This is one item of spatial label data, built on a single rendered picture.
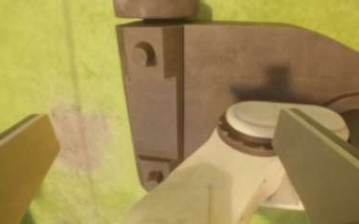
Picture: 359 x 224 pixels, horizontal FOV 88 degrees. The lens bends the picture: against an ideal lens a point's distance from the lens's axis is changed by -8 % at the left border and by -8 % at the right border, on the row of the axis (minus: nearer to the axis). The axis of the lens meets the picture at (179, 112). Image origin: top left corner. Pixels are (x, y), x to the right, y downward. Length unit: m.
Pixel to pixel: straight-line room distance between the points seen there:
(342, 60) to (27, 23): 0.92
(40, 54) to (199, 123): 0.63
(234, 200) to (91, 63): 0.63
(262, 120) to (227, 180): 0.12
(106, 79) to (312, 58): 0.61
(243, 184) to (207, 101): 0.25
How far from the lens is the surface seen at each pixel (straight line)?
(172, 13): 0.44
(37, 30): 0.86
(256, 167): 0.33
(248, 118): 0.35
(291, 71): 0.49
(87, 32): 0.74
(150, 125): 0.53
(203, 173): 0.30
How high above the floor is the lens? 0.61
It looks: 59 degrees down
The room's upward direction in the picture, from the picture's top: 160 degrees counter-clockwise
